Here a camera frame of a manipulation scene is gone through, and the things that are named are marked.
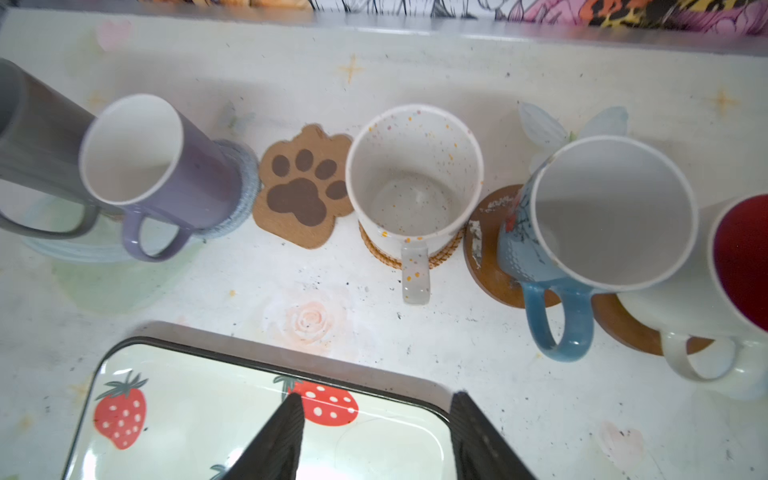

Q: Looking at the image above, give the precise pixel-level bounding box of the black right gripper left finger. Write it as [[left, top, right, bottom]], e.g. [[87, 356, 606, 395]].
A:
[[223, 393, 305, 480]]

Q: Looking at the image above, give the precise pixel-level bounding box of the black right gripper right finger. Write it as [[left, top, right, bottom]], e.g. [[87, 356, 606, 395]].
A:
[[449, 391, 534, 480]]

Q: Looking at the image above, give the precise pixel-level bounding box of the plain brown wooden round coaster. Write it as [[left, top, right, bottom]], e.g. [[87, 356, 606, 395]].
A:
[[590, 292, 715, 358]]

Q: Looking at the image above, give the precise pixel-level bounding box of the woven rattan round coaster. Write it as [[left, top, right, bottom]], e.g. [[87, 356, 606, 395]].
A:
[[358, 223, 464, 270]]

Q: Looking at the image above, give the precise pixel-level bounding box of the scratched brown wooden round coaster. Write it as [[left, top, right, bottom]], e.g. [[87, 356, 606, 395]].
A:
[[463, 184, 525, 309]]

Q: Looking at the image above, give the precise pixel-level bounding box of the light blue mug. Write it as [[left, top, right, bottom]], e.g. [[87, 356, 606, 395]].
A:
[[497, 135, 699, 362]]

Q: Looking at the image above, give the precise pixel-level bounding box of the cork paw print coaster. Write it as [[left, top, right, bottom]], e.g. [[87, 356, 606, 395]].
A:
[[252, 124, 353, 249]]

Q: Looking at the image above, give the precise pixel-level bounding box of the red inside white mug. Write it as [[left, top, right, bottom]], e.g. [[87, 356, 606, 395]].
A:
[[618, 192, 767, 399]]

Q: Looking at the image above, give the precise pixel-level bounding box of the grey woven round coaster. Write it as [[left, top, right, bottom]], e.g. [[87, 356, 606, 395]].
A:
[[193, 139, 262, 241]]

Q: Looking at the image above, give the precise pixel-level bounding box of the white mug purple handle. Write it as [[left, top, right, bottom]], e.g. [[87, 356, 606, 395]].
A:
[[78, 94, 240, 262]]

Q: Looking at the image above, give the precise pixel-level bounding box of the grey mug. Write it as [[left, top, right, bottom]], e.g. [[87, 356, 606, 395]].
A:
[[1, 59, 123, 240]]

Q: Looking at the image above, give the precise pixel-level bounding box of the white strawberry serving tray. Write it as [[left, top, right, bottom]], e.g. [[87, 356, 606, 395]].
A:
[[63, 322, 456, 479]]

